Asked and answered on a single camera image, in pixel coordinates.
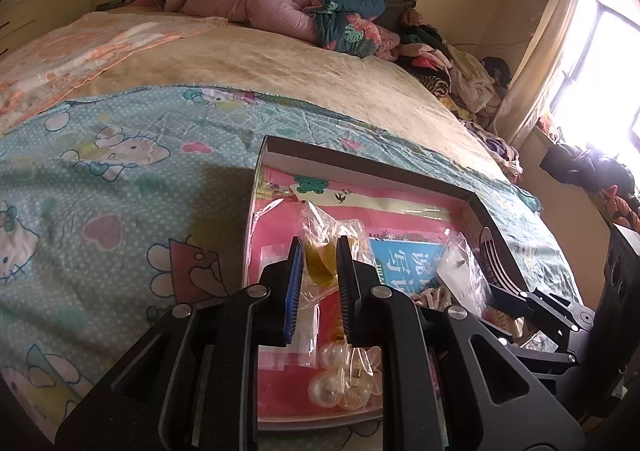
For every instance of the dark clothes heap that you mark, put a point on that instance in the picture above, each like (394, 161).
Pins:
(585, 171)

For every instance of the pile of clothes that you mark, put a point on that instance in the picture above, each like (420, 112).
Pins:
(465, 76)

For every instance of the window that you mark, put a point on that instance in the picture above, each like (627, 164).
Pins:
(610, 71)

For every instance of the cream curtain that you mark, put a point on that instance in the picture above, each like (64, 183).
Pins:
(550, 31)

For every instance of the dark blue floral quilt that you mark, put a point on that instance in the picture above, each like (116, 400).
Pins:
(350, 6)

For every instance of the cat printed bedsheet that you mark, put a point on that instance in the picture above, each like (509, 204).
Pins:
(100, 181)

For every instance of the earring card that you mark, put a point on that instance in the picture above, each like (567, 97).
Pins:
(465, 271)

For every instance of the peach printed towel blanket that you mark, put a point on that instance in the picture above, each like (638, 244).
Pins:
(75, 61)

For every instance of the maroon comb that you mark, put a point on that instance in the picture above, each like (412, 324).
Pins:
(492, 256)

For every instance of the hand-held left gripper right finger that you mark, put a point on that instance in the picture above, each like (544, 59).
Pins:
(345, 291)

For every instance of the dark cardboard box pink inside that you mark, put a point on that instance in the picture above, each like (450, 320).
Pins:
(475, 211)

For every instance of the beige blanket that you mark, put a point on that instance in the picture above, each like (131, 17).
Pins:
(300, 81)

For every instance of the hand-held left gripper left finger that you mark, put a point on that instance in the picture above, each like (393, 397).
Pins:
(295, 291)

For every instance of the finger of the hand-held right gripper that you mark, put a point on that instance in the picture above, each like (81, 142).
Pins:
(540, 353)
(540, 303)

